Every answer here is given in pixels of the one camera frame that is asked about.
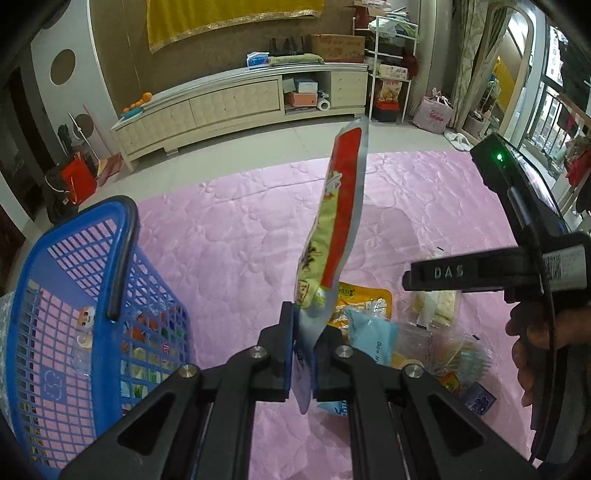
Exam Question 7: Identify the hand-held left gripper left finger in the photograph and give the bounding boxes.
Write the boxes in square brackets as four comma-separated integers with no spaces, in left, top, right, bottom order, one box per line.
[60,302,297,480]

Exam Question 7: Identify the brown cardboard box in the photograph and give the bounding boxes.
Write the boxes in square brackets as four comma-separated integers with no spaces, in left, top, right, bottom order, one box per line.
[310,33,367,64]

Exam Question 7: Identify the small blue snack packet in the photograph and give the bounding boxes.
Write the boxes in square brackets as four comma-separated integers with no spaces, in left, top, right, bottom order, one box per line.
[461,381,498,415]

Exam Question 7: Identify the black bag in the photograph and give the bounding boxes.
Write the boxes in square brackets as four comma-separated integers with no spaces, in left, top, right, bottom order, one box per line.
[43,165,79,223]

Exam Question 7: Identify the pink quilted blanket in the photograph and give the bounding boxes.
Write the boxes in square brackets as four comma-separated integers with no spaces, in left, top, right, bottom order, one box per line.
[134,150,556,480]

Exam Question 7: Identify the white mop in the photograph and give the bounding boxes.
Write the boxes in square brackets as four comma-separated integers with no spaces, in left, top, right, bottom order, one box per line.
[68,112,100,168]

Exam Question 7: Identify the cream low cabinet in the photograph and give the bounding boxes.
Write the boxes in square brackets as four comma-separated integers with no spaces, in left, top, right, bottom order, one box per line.
[109,62,370,173]

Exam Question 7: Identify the white wire rack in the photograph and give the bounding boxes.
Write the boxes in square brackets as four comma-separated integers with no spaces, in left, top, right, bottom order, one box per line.
[351,4,421,124]

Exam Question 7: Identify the clear pale cracker packet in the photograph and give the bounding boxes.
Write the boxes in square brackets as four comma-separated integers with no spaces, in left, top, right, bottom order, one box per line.
[412,290,463,329]

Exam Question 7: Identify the orange box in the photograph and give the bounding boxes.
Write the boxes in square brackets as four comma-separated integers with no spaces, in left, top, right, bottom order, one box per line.
[283,91,320,107]

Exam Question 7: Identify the red and white box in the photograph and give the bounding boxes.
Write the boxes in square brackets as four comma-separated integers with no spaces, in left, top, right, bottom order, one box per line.
[353,0,393,29]

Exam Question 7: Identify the yellow cloth cover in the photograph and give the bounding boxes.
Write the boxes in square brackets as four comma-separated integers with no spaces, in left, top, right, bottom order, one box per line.
[146,0,327,54]

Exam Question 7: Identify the clear cartoon snack packet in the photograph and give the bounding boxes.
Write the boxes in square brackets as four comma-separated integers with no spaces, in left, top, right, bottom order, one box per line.
[74,305,100,365]

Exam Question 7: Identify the red and yellow snack packet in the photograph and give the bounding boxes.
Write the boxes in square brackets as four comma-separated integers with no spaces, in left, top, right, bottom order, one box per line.
[293,115,370,415]

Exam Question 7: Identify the pink bag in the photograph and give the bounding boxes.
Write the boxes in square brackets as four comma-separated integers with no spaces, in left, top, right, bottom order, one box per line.
[412,87,456,134]

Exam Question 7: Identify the blue plastic basket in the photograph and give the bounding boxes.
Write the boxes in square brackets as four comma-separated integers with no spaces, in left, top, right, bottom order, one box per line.
[4,196,193,480]

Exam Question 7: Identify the wooden drying rack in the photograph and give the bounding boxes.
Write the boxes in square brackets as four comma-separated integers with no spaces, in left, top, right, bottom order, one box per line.
[556,91,591,214]

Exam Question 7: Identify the green folded cloth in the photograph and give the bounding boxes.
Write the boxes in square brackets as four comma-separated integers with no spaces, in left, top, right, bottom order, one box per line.
[267,52,324,68]

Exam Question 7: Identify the light blue snack packet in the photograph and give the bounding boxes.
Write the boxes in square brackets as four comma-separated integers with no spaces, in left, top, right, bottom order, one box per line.
[318,306,400,419]

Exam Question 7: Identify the beige patterned curtain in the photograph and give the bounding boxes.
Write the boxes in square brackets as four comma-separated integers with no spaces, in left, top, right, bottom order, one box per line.
[450,0,491,131]

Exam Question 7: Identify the white slippers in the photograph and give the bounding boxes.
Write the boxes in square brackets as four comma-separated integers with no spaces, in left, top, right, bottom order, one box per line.
[443,130,474,151]

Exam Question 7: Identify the yellow foil snack packet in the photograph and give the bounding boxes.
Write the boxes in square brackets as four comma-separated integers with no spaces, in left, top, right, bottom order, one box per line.
[334,281,393,325]

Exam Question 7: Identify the person's right hand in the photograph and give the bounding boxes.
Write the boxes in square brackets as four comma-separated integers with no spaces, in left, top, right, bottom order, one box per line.
[505,302,560,408]

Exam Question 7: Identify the pile of oranges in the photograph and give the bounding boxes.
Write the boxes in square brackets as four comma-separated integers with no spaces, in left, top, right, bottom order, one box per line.
[122,92,153,114]

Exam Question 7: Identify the black router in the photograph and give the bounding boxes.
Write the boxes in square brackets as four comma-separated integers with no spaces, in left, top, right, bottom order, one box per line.
[269,36,299,57]

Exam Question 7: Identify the brown round wall disc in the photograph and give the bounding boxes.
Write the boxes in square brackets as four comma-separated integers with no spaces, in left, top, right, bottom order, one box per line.
[49,48,77,86]

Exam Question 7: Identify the arched standing mirror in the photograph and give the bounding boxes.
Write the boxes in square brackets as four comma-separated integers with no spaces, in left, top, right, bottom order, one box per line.
[461,4,537,149]

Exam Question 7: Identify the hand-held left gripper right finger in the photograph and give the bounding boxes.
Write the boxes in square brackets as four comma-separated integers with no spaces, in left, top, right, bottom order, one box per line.
[312,324,542,480]

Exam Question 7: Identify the red bag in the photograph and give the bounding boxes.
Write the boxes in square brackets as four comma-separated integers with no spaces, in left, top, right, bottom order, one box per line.
[61,154,99,206]

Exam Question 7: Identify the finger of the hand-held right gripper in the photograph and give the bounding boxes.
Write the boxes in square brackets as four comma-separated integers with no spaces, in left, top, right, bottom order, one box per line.
[402,246,542,293]

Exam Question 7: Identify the dark wooden door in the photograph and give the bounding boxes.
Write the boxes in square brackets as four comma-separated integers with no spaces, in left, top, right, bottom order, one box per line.
[0,68,52,223]

